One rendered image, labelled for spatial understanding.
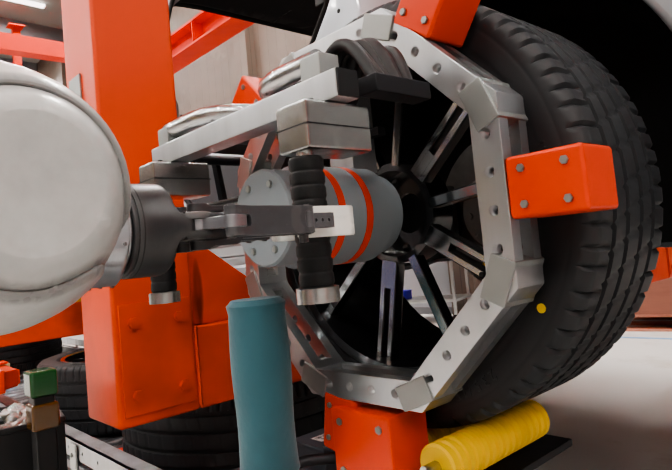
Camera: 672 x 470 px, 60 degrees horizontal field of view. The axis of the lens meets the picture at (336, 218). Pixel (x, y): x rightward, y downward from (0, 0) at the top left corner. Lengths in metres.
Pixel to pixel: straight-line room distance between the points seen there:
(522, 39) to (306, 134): 0.34
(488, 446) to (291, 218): 0.49
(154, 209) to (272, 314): 0.43
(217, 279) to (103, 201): 1.01
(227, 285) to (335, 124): 0.71
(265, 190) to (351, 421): 0.36
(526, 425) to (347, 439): 0.26
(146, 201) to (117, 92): 0.74
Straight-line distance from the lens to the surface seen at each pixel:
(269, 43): 9.07
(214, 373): 1.22
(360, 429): 0.88
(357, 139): 0.61
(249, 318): 0.85
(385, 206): 0.81
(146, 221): 0.45
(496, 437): 0.88
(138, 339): 1.14
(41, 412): 1.03
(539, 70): 0.77
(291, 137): 0.59
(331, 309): 1.05
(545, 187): 0.66
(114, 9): 1.24
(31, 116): 0.22
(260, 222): 0.48
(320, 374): 0.93
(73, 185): 0.22
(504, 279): 0.68
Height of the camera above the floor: 0.80
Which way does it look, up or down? 4 degrees up
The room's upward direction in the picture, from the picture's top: 5 degrees counter-clockwise
